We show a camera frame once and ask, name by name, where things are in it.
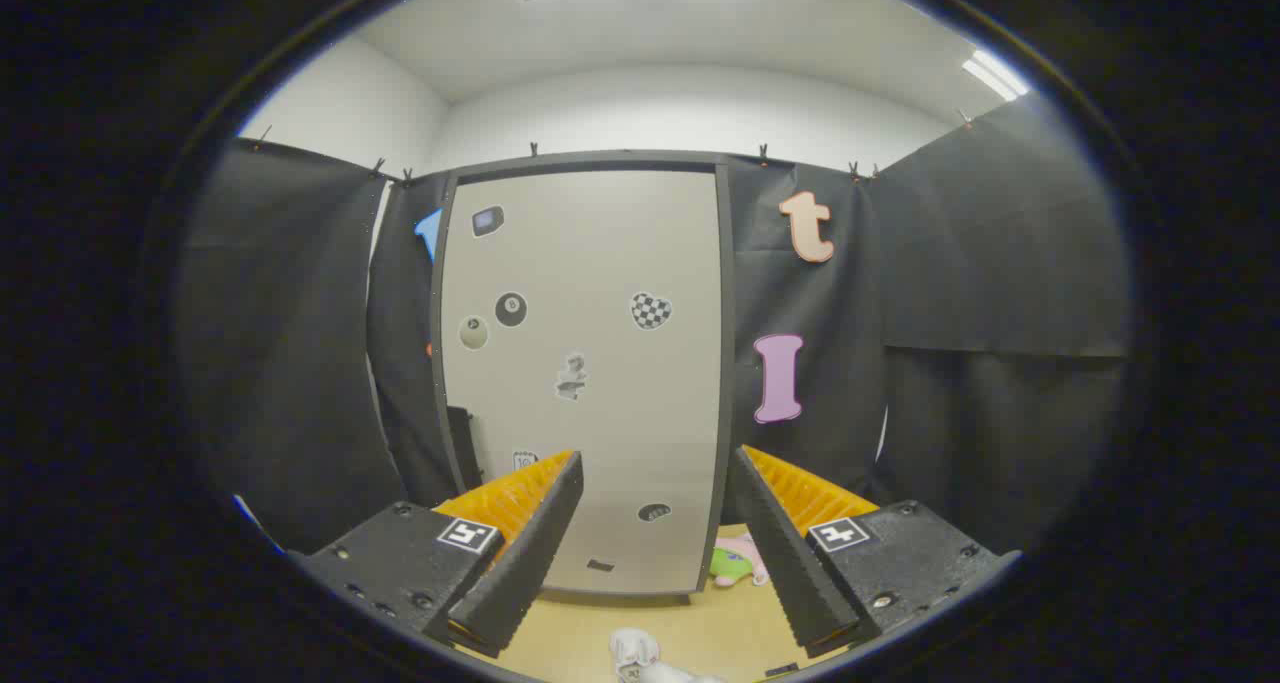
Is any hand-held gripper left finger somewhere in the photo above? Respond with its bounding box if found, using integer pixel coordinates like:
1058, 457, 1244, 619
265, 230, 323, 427
300, 450, 586, 659

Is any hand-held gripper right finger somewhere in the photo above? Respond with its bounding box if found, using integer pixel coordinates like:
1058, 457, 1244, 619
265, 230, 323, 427
728, 445, 1023, 661

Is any black door handle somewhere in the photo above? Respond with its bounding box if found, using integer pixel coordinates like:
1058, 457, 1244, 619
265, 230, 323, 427
447, 406, 487, 494

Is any white shoe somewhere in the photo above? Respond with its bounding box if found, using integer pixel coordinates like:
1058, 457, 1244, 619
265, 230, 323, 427
610, 628, 663, 676

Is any grey shoe cabinet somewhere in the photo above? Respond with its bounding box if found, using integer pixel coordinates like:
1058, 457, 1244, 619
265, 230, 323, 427
428, 150, 739, 604

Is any white shoe cabinet door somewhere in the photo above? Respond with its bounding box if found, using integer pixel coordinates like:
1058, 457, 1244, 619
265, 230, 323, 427
440, 170, 723, 596

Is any pink green plush toy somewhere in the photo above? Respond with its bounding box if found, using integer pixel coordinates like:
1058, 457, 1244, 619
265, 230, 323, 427
708, 535, 771, 589

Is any black backdrop cloth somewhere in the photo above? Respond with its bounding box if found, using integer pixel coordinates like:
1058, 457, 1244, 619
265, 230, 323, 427
175, 93, 1136, 564

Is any row of cloth clips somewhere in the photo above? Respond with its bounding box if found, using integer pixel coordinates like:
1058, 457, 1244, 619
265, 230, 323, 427
255, 108, 976, 184

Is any small ceiling light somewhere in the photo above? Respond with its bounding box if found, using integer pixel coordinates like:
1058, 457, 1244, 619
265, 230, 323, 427
962, 48, 1031, 102

